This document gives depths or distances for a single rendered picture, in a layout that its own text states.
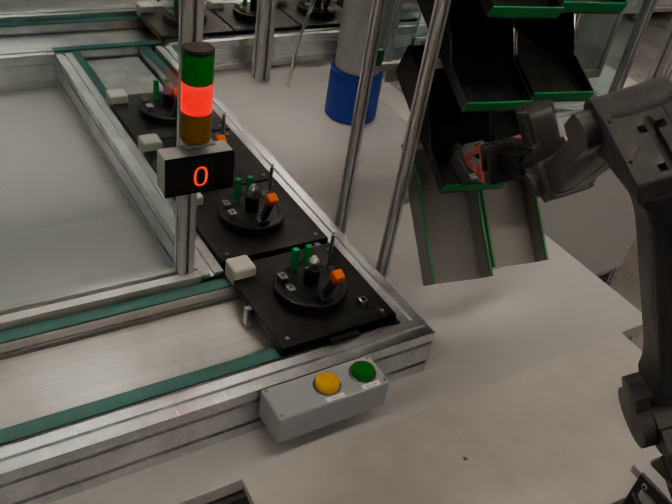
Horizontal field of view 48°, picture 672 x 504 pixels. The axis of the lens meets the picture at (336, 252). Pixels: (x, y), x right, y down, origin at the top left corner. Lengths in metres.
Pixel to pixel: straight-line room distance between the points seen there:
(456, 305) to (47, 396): 0.84
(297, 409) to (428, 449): 0.26
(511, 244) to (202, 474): 0.77
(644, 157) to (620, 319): 1.07
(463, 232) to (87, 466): 0.81
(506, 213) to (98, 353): 0.84
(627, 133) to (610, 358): 0.96
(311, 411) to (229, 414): 0.13
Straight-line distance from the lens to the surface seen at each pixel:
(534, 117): 1.18
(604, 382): 1.61
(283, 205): 1.64
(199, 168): 1.26
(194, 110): 1.21
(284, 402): 1.23
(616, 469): 1.46
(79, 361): 1.35
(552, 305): 1.74
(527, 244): 1.61
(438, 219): 1.49
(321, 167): 2.02
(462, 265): 1.50
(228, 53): 2.48
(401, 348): 1.38
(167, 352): 1.35
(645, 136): 0.76
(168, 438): 1.23
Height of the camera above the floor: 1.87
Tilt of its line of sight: 36 degrees down
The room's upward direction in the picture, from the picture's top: 10 degrees clockwise
